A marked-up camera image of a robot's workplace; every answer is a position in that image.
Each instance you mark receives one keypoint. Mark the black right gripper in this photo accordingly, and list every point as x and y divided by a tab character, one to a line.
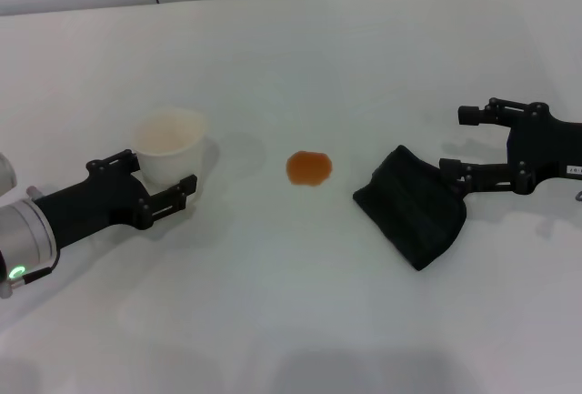
554	148

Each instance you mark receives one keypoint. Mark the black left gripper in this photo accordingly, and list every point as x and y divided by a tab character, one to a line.
91	207

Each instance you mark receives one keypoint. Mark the white paper cup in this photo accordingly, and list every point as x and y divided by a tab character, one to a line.
170	153

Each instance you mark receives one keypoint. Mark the dark blue rag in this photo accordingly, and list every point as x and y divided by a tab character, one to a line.
409	212

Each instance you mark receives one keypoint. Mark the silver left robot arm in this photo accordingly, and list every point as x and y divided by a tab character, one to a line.
23	235

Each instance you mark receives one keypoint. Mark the brown water stain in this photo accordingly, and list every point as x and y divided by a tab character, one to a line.
309	168

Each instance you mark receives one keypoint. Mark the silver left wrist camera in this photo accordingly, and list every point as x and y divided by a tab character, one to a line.
7	173

